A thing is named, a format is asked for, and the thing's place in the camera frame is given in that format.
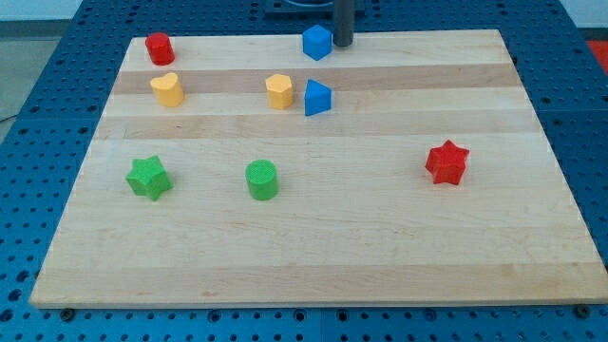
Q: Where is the blue cube block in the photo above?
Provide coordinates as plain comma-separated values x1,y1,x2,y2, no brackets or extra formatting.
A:
302,25,333,61

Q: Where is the yellow hexagon block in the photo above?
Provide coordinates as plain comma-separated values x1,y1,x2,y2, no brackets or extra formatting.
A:
265,74,294,109

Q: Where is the wooden board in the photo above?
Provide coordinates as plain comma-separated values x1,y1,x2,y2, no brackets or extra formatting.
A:
29,29,607,309

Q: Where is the yellow heart block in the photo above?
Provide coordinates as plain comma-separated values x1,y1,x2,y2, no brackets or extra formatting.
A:
149,72,185,107

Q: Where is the red cylinder block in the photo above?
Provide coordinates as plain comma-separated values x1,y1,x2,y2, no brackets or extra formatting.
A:
144,32,175,66

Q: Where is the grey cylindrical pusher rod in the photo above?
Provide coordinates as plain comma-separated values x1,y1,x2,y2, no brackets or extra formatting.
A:
332,0,355,48

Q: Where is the green cylinder block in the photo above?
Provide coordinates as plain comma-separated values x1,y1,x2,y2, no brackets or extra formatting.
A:
245,160,278,200

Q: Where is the red star block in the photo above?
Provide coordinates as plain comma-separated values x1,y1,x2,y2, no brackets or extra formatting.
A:
425,140,470,185

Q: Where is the green star block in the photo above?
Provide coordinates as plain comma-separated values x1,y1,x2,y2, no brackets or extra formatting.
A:
125,156,173,200

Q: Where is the blue triangle block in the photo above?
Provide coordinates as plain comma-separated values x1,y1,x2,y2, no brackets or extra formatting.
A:
304,79,333,116

